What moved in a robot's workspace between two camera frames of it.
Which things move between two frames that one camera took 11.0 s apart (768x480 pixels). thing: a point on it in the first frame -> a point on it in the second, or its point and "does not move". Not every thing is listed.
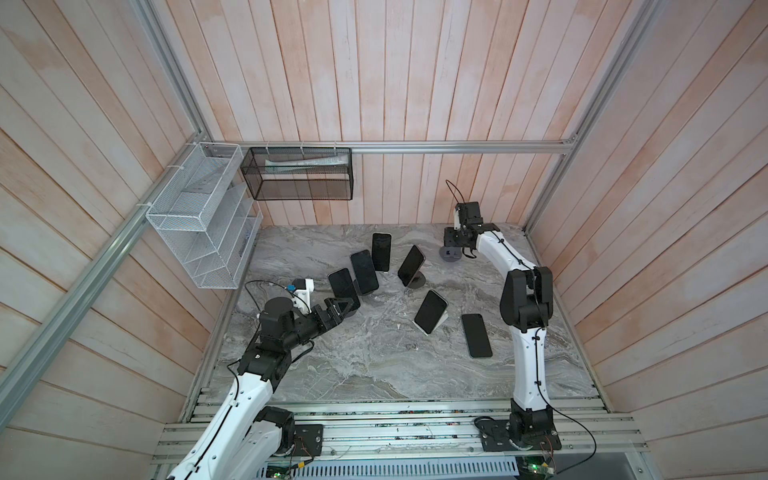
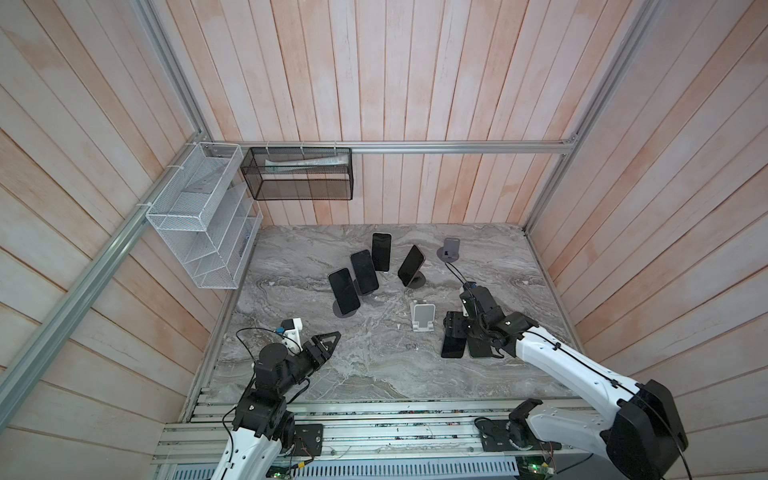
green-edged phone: [343, 287] does not move
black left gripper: [334, 317] -> [325, 353]
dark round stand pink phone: [418, 281] does not move
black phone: [477, 336] does not move
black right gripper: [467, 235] -> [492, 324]
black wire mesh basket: [299, 173] does not move
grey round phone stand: [450, 253] does not move
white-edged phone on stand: [382, 251] does not move
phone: [431, 311] -> [453, 347]
